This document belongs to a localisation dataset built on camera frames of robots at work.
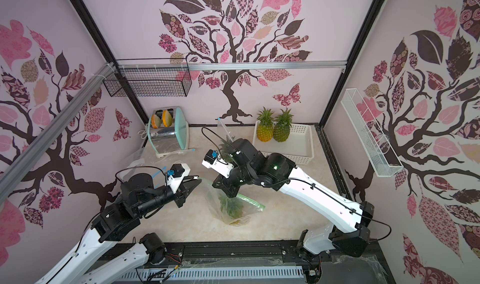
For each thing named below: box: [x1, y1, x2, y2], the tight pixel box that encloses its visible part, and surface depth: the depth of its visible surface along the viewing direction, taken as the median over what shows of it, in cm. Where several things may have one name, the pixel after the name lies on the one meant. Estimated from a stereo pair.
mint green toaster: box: [146, 106, 190, 158], surface depth 100 cm
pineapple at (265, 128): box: [256, 106, 275, 143], surface depth 103 cm
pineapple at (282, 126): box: [273, 106, 294, 143], surface depth 103 cm
